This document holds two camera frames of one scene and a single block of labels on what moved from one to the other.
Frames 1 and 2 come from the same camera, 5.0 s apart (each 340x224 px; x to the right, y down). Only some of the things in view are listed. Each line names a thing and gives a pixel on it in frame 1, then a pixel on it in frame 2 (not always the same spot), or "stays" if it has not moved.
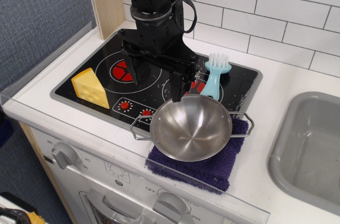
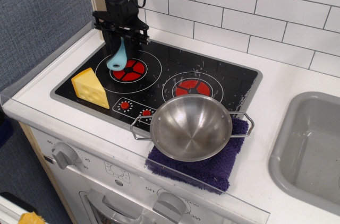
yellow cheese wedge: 88,87 stays
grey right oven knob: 170,206 stays
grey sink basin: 304,157 stays
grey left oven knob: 64,154 stays
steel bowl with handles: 195,129 stays
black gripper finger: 180,83 → 132,43
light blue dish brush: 218,64 → 118,61
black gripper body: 159,36 → 121,14
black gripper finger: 136,63 → 112,40
